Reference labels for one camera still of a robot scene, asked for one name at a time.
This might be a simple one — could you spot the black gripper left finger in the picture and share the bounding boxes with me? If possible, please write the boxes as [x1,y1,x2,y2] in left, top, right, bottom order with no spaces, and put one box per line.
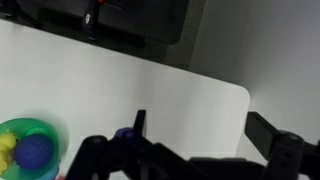
[132,109,174,158]

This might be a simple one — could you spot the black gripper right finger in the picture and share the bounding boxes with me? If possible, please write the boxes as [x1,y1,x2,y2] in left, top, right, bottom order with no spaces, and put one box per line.
[244,111,305,163]

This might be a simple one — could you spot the green plastic bowl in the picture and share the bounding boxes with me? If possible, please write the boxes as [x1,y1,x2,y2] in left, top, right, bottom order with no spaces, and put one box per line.
[0,117,62,180]

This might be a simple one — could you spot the black equipment rack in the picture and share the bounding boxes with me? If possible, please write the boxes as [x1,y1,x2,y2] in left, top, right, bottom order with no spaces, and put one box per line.
[0,0,190,46]

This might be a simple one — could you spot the purple blue ball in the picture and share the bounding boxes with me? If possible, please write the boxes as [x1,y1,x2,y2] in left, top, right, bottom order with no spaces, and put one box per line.
[13,133,55,171]

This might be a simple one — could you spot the yellow toy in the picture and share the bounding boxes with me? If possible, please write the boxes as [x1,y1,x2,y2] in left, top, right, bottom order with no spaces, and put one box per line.
[0,130,18,174]

